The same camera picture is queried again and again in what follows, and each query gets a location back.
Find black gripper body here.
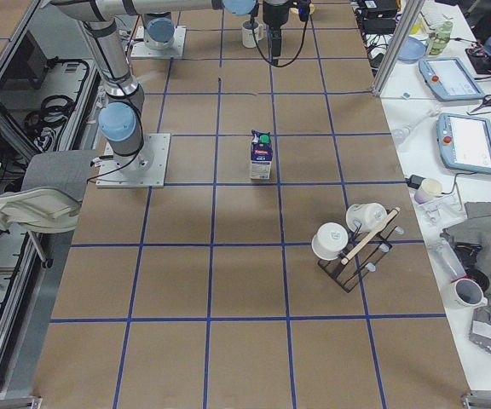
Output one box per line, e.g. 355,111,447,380
262,0,290,30

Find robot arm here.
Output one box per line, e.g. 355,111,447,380
51,1,309,175
142,12,175,50

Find milk carton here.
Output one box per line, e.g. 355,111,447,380
250,130,273,180

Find small lilac cup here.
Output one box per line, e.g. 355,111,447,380
413,178,442,205

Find black box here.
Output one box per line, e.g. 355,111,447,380
357,0,398,19

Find upper teach pendant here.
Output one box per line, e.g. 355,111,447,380
418,57,485,101

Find teach pendant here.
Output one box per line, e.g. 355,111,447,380
418,57,485,101
436,113,491,175

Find white mug on rack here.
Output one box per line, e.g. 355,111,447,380
311,222,349,261

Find lower teach pendant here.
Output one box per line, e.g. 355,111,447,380
436,113,491,175

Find scissors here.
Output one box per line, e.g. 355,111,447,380
467,94,491,115

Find white office chair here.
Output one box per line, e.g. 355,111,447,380
0,149,96,268

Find white mug red rim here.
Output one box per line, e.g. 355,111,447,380
441,278,488,308

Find black cable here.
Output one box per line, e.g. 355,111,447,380
251,8,313,68

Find aluminium frame post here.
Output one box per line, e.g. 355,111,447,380
372,0,425,96

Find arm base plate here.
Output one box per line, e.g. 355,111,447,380
95,133,170,188
130,26,186,60

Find black wire mug rack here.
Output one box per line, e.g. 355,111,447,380
317,207,403,293

